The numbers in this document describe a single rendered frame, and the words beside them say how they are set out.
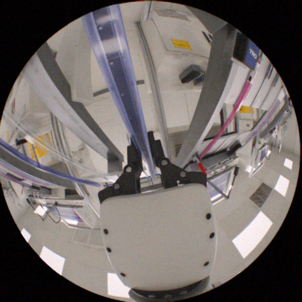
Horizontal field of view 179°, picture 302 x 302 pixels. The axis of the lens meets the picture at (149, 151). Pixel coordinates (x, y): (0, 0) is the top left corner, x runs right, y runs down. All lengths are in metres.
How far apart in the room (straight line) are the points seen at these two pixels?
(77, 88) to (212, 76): 0.24
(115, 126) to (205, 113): 1.88
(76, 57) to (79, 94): 0.08
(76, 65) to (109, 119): 1.90
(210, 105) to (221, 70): 0.08
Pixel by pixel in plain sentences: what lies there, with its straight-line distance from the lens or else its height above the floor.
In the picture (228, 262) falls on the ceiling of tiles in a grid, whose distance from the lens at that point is 2.34.
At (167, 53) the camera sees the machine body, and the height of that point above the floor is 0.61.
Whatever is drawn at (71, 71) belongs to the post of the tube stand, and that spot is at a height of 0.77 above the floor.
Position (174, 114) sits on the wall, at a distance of 2.15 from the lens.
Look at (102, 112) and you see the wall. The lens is 2.11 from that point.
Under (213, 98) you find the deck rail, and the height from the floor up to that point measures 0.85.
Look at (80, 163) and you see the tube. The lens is 0.16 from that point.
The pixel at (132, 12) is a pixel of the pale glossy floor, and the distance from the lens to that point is 0.98.
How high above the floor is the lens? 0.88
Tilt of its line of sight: 19 degrees up
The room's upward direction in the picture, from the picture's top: 168 degrees clockwise
